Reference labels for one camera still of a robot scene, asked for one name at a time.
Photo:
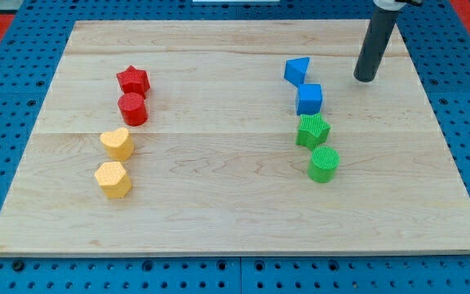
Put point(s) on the green star block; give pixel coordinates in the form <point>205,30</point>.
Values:
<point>312,131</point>

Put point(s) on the red star block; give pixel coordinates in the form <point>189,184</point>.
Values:
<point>134,80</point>

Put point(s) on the light wooden board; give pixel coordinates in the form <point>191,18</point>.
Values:
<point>216,170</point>

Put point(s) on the blue cube block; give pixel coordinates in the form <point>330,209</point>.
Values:
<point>309,99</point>

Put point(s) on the green cylinder block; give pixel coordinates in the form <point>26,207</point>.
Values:
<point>323,164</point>

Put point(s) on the blue triangle block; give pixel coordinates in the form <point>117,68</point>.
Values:
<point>296,70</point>

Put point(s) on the red cylinder block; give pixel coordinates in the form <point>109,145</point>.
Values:
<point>133,109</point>

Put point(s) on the yellow heart block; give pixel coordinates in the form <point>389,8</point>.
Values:
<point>118,144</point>

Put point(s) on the yellow hexagon block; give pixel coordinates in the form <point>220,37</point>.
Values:
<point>113,179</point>

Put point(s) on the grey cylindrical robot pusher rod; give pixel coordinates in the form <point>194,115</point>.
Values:
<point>375,43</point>

